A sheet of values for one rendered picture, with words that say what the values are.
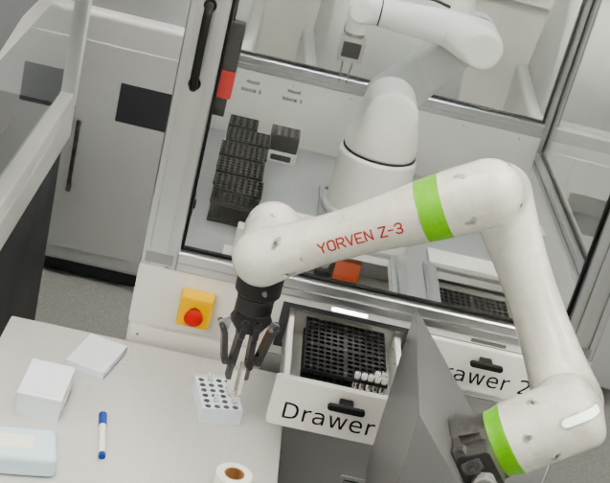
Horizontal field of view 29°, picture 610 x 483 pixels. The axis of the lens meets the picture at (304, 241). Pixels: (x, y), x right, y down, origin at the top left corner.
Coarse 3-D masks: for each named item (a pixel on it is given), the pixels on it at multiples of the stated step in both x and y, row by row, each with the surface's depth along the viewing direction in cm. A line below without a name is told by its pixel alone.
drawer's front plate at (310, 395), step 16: (288, 384) 235; (304, 384) 235; (320, 384) 235; (336, 384) 236; (272, 400) 236; (288, 400) 236; (304, 400) 236; (320, 400) 236; (336, 400) 236; (352, 400) 236; (368, 400) 236; (384, 400) 236; (272, 416) 238; (288, 416) 238; (320, 416) 238; (336, 416) 237; (352, 416) 237; (368, 416) 237; (320, 432) 239; (336, 432) 239; (352, 432) 239; (368, 432) 239
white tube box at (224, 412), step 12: (192, 384) 252; (204, 384) 250; (216, 384) 251; (192, 396) 251; (204, 396) 247; (228, 396) 248; (204, 408) 242; (216, 408) 243; (228, 408) 245; (240, 408) 245; (204, 420) 243; (216, 420) 244; (228, 420) 244
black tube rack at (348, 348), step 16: (320, 320) 264; (304, 336) 262; (320, 336) 258; (336, 336) 260; (352, 336) 261; (368, 336) 264; (384, 336) 264; (304, 352) 256; (320, 352) 253; (336, 352) 253; (352, 352) 255; (368, 352) 257; (384, 352) 258; (336, 368) 248; (352, 368) 249; (368, 368) 250; (384, 368) 252
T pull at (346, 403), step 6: (330, 402) 233; (342, 402) 234; (348, 402) 234; (330, 408) 233; (336, 408) 232; (342, 408) 232; (348, 408) 233; (354, 408) 233; (348, 414) 233; (354, 414) 233; (360, 414) 233
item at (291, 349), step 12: (300, 312) 268; (312, 312) 268; (288, 324) 261; (300, 324) 269; (348, 324) 269; (360, 324) 269; (288, 336) 256; (300, 336) 269; (396, 336) 267; (288, 348) 251; (300, 348) 264; (396, 348) 262; (288, 360) 247; (300, 360) 259; (396, 360) 257; (288, 372) 243
